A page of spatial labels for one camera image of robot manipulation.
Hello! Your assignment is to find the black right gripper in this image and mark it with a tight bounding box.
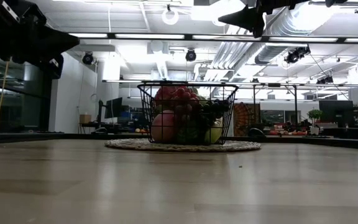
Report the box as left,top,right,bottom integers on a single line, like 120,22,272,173
218,0,310,39

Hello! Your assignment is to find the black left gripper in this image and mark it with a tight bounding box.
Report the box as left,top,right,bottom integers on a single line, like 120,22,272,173
0,0,80,80

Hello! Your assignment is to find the dark purple grape bunch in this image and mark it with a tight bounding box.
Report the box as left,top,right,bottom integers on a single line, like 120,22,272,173
202,100,230,125

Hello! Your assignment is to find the red grape bunch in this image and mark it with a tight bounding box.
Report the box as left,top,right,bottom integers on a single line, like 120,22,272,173
171,86,200,123

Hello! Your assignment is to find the green pear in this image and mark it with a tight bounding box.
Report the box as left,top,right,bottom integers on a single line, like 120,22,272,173
204,121,223,144

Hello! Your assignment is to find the pink yellow peach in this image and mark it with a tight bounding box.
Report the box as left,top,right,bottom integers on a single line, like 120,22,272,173
150,113,177,143

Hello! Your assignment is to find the green lime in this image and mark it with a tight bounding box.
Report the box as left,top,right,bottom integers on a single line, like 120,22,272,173
175,124,199,144

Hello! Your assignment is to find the black ceiling light cluster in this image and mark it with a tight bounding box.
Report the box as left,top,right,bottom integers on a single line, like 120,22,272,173
317,75,334,85
284,45,311,65

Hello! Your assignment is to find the black bar with light strips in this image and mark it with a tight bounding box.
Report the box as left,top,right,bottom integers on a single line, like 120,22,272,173
68,32,358,44

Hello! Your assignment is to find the black computer monitor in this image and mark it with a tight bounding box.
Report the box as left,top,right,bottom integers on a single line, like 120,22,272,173
318,100,355,125
98,97,123,127

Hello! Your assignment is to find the black metal rack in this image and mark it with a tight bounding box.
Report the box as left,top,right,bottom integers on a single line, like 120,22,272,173
252,83,298,125

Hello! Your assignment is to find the orange patterned panel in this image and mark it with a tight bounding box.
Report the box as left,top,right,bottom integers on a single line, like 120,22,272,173
233,102,256,137

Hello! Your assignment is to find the round woven placemat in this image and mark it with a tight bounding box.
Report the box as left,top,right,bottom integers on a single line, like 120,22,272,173
104,138,262,153

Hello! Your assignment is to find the potted green plant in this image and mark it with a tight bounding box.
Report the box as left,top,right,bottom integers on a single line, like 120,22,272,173
308,108,323,135

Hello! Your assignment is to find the black wire basket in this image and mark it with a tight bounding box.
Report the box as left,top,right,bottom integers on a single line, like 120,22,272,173
137,81,239,146

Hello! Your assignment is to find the white ring ceiling lamp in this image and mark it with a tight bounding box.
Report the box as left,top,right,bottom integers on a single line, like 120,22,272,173
162,8,180,26

